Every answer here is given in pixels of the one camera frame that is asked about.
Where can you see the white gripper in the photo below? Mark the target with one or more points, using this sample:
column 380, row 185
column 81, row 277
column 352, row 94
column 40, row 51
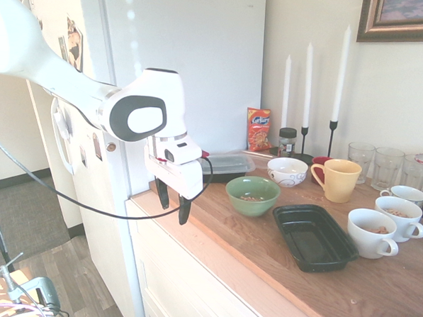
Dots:
column 182, row 180

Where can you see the brown cereal pieces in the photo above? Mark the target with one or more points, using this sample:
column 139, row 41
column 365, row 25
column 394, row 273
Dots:
column 377, row 230
column 396, row 212
column 251, row 199

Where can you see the green ceramic bowl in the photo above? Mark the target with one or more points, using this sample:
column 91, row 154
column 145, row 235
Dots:
column 251, row 207

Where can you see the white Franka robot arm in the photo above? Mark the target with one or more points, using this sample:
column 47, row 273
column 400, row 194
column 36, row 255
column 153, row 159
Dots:
column 26, row 42

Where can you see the black container clear lid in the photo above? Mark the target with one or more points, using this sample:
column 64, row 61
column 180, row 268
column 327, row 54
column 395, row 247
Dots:
column 228, row 168

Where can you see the white counter cabinet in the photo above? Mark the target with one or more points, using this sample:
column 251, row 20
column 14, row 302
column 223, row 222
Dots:
column 177, row 270

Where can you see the round knob fridge magnet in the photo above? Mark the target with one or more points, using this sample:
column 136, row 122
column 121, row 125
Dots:
column 110, row 147

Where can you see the small picture fridge magnet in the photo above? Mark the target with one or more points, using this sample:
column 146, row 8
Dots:
column 63, row 49
column 83, row 156
column 97, row 146

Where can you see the orange snack bag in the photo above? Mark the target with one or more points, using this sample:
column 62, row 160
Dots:
column 259, row 130

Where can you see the white bowl swirl pattern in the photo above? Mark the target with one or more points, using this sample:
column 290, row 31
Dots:
column 287, row 171

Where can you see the glass jar black lid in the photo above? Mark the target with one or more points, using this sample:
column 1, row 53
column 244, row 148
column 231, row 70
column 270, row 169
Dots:
column 287, row 143

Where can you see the open black plastic tray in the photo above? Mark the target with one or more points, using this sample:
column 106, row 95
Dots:
column 313, row 238

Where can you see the red mug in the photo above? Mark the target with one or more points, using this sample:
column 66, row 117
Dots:
column 319, row 171

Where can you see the grey floor rug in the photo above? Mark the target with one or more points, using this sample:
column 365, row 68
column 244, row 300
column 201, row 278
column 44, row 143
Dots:
column 24, row 209

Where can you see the metal C-clamp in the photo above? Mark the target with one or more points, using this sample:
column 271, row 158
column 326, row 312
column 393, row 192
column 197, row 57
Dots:
column 43, row 291

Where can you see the short white taper candle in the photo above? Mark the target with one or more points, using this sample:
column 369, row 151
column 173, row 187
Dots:
column 286, row 91

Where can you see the yellow mug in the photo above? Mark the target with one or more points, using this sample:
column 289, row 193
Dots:
column 341, row 183

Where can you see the medium white taper candle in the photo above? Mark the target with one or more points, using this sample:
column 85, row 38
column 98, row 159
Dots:
column 308, row 85

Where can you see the large photo fridge magnet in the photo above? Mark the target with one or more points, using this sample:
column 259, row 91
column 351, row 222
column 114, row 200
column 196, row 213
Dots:
column 75, row 45

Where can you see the clear glass tumbler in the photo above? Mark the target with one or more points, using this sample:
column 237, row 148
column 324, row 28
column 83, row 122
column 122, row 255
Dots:
column 387, row 169
column 361, row 161
column 418, row 176

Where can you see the white ceramic cup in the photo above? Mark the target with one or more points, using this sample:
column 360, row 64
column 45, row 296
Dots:
column 408, row 193
column 403, row 227
column 366, row 244

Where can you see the tall white taper candle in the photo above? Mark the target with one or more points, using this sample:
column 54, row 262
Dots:
column 341, row 73

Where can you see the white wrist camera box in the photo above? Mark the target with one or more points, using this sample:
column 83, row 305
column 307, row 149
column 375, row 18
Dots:
column 183, row 151

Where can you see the framed wall painting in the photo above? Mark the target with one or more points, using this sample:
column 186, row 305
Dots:
column 403, row 16

